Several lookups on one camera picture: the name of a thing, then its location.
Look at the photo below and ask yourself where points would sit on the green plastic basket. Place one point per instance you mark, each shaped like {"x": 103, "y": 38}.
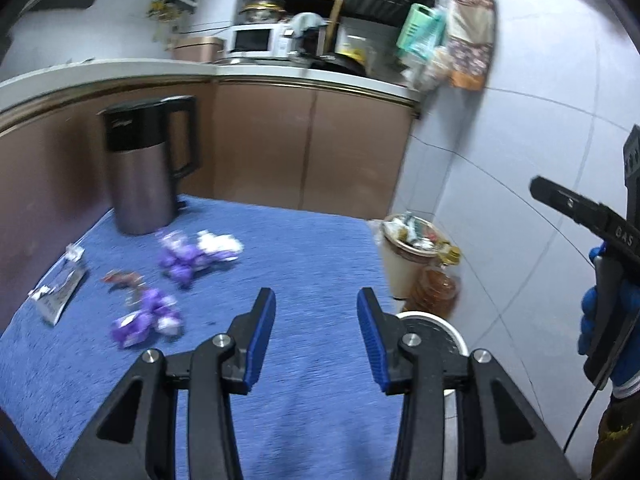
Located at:
{"x": 422, "y": 32}

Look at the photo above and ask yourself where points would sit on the white paper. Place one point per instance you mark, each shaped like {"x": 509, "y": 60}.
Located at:
{"x": 219, "y": 248}

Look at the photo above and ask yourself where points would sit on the blue gloved right hand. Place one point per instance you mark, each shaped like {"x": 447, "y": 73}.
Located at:
{"x": 625, "y": 374}

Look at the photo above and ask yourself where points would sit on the white countertop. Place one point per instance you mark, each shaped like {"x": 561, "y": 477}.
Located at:
{"x": 27, "y": 87}

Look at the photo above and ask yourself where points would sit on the brown box on counter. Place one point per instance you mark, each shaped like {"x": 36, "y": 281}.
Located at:
{"x": 198, "y": 49}

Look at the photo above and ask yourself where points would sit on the floral hanging apron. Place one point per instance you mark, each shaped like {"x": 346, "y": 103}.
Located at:
{"x": 471, "y": 33}

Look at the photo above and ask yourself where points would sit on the brown kitchen cabinets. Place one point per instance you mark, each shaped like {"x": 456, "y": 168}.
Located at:
{"x": 317, "y": 148}

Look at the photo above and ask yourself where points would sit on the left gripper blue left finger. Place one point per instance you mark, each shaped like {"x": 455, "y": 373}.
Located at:
{"x": 250, "y": 333}

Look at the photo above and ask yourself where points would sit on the red clear plastic wrapper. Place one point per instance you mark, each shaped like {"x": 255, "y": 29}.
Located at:
{"x": 130, "y": 280}

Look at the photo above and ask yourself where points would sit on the white round trash bin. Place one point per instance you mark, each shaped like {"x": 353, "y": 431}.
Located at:
{"x": 434, "y": 359}

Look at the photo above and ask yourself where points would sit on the beige full trash bin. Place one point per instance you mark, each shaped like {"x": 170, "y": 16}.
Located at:
{"x": 408, "y": 244}

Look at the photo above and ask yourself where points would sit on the silver blue foil wrapper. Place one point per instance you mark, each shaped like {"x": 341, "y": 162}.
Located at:
{"x": 52, "y": 296}

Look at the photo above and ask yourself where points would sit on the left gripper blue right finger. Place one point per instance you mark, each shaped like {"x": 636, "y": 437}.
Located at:
{"x": 381, "y": 333}

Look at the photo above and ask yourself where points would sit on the amber oil bottle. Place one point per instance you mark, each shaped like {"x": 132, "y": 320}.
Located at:
{"x": 438, "y": 285}

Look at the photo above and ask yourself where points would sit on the white microwave oven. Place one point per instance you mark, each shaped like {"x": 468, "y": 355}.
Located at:
{"x": 263, "y": 40}

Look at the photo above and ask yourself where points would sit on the blue fuzzy table cloth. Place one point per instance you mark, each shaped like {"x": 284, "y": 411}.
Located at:
{"x": 315, "y": 413}

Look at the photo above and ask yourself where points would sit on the black silver electric kettle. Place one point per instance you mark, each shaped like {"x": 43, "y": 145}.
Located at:
{"x": 140, "y": 177}

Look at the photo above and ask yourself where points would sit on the purple bag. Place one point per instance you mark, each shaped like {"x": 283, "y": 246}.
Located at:
{"x": 157, "y": 314}
{"x": 180, "y": 260}

